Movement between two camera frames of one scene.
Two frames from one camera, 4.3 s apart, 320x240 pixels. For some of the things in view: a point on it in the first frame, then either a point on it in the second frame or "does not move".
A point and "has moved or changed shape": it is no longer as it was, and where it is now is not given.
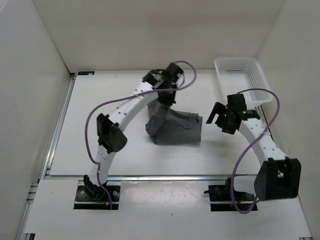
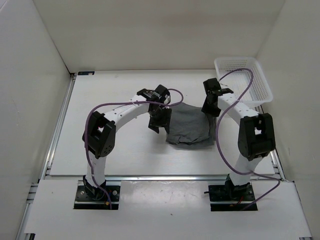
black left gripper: x=167 y=102 -> x=164 y=122
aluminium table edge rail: x=152 y=177 does not move
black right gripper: x=220 y=109 -> x=205 y=108
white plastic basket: x=238 y=74 does not move
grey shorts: x=166 y=127 has moved or changed shape
